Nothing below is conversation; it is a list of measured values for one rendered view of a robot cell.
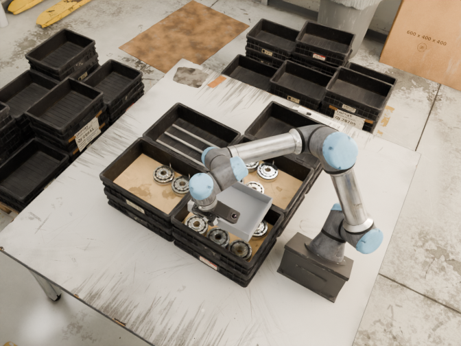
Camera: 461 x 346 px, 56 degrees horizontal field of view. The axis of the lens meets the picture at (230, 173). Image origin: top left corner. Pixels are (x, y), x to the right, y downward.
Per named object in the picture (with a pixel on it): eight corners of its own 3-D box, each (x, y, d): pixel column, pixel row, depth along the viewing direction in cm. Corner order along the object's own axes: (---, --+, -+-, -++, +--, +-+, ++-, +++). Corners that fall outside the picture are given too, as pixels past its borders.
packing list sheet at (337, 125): (346, 124, 253) (346, 123, 253) (332, 150, 240) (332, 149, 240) (294, 104, 262) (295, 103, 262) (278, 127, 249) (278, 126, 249)
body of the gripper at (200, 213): (202, 197, 158) (197, 185, 147) (223, 206, 156) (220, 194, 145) (193, 215, 156) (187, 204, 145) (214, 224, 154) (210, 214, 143)
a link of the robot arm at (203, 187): (219, 185, 130) (195, 200, 129) (222, 198, 140) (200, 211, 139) (206, 165, 133) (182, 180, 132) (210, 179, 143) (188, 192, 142)
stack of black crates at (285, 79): (325, 111, 341) (335, 77, 314) (311, 134, 324) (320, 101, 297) (279, 93, 351) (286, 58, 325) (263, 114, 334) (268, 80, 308)
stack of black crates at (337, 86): (374, 130, 330) (394, 85, 295) (361, 156, 313) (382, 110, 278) (325, 111, 341) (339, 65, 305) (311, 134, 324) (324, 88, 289)
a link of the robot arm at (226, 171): (230, 147, 143) (202, 165, 141) (243, 158, 133) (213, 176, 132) (239, 166, 147) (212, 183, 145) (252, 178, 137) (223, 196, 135)
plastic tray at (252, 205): (271, 205, 173) (273, 198, 169) (247, 241, 162) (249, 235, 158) (213, 177, 181) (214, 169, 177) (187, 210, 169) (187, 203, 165)
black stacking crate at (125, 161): (208, 187, 206) (208, 173, 197) (170, 232, 190) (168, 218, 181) (143, 152, 218) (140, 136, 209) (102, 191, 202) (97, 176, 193)
